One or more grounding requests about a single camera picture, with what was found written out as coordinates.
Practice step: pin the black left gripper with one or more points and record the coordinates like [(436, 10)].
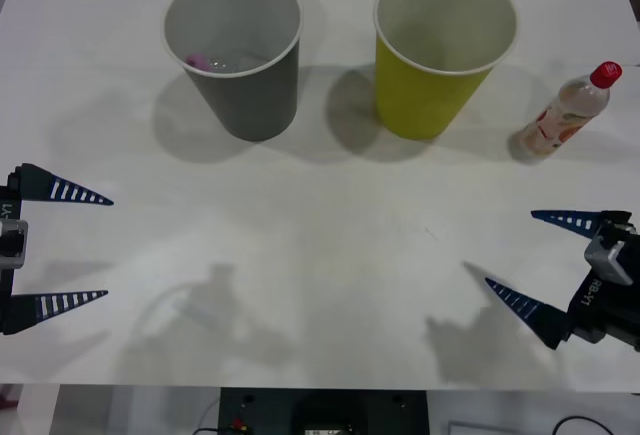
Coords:
[(11, 207)]

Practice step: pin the grey plastic bin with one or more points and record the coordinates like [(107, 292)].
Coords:
[(255, 105)]

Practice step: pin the clear bottle with pink cap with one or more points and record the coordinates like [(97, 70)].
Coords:
[(197, 60)]

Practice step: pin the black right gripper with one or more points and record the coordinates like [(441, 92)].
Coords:
[(607, 312)]

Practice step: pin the black robot torso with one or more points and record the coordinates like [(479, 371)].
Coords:
[(270, 410)]

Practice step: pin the yellow-green plastic bin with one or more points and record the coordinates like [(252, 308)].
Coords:
[(420, 105)]

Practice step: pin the clear bottle with red cap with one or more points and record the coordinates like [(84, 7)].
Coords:
[(565, 115)]

